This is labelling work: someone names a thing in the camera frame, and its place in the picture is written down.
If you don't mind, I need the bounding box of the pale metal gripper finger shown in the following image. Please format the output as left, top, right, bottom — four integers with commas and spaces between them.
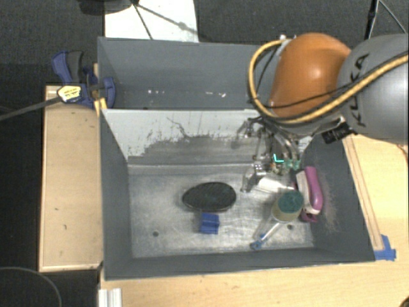
240, 161, 268, 193

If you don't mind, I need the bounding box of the white flat piece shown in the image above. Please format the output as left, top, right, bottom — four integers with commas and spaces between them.
255, 177, 294, 194

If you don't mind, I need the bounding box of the black round disc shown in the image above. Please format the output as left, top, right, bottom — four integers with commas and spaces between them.
181, 181, 238, 214

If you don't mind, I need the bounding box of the purple and white stapler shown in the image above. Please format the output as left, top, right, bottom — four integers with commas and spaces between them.
293, 166, 324, 224

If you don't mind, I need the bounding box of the blue small block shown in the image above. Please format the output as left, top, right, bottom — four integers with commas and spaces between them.
198, 212, 221, 235

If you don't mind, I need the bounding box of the grey metal bin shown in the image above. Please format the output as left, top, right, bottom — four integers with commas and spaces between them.
96, 36, 376, 281

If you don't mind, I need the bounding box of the pale wood flat board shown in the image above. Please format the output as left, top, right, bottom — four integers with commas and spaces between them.
38, 84, 105, 273

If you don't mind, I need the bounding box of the green-headed clear-handled dish brush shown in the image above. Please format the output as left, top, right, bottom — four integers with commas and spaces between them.
250, 190, 305, 251

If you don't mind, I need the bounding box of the black cylinder on white bracket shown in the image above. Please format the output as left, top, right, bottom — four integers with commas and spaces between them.
320, 119, 357, 145

